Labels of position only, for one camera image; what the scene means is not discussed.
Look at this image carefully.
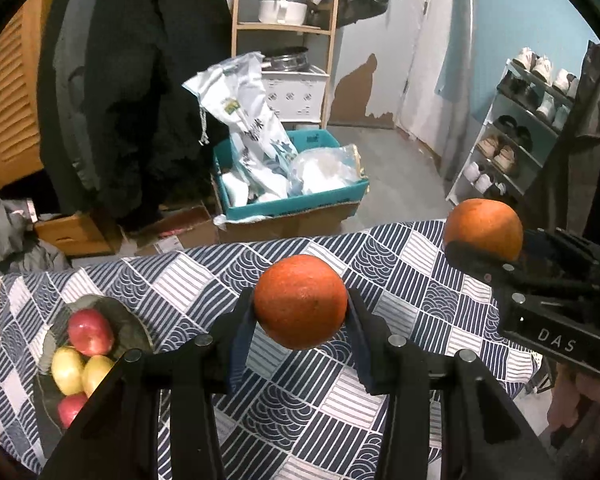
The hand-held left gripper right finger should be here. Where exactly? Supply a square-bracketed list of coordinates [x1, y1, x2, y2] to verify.
[345, 287, 563, 480]

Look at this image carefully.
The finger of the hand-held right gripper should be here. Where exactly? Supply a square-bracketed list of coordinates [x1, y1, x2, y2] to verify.
[445, 241, 524, 291]
[522, 229, 600, 271]

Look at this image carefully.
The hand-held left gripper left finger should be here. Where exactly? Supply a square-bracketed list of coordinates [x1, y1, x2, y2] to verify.
[40, 287, 256, 480]

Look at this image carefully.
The medium orange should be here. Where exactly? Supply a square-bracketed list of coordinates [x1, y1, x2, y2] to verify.
[443, 199, 524, 262]

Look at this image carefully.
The large orange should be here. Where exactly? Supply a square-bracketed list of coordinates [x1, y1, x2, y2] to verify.
[253, 254, 349, 350]

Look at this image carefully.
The yellow pear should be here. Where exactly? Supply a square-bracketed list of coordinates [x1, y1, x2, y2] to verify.
[51, 346, 86, 396]
[82, 355, 115, 399]

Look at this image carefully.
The red apple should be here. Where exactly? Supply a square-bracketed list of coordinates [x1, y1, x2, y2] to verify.
[68, 309, 115, 356]
[57, 393, 89, 429]

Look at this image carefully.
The person's right hand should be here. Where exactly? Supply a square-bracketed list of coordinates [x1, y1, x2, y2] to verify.
[547, 364, 600, 453]

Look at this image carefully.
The blue checkered tablecloth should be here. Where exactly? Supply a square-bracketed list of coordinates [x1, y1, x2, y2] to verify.
[0, 219, 542, 480]

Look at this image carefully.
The shoe rack with shoes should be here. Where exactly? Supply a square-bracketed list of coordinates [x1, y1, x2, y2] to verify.
[462, 47, 579, 199]

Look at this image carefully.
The dark hanging cloth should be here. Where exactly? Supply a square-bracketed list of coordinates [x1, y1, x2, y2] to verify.
[522, 40, 600, 262]

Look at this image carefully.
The flat cardboard box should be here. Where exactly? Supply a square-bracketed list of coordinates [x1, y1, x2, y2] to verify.
[135, 204, 221, 256]

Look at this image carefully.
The teal plastic crate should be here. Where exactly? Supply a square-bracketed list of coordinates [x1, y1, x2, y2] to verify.
[212, 129, 370, 222]

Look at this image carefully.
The white shoe rack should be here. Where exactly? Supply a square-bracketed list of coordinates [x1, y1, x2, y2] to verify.
[445, 57, 581, 212]

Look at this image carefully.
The grey metal pipe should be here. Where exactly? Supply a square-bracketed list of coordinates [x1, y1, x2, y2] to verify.
[437, 0, 482, 182]

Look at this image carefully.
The clear plastic bag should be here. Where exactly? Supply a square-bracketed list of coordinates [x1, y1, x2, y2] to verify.
[286, 144, 369, 197]

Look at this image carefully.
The wooden drawer box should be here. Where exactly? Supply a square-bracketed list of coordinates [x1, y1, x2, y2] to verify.
[32, 212, 124, 259]

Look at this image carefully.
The white rice bag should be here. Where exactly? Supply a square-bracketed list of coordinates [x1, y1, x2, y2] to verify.
[182, 51, 299, 207]

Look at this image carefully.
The pale blue door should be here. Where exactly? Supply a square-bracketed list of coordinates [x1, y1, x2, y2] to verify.
[327, 0, 439, 129]

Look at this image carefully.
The white patterned storage box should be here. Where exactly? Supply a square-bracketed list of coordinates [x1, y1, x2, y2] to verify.
[260, 65, 331, 124]

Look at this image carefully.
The pile of grey clothes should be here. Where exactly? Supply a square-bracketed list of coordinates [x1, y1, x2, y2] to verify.
[0, 190, 74, 277]

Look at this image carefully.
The black coat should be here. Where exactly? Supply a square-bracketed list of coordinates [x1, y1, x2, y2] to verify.
[37, 0, 234, 222]

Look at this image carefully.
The steel steamer pot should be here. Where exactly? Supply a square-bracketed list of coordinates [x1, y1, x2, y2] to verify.
[262, 46, 311, 74]

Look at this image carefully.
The grey jacket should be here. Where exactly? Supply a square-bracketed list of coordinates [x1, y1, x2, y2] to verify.
[52, 0, 112, 192]

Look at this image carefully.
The white pot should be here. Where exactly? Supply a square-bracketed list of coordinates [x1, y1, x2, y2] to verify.
[258, 0, 322, 26]

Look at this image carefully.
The wooden louvred wardrobe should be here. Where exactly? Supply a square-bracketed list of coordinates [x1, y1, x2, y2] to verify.
[0, 0, 81, 194]

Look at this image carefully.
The wooden shelf rack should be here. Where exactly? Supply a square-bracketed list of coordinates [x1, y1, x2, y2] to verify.
[230, 0, 344, 129]

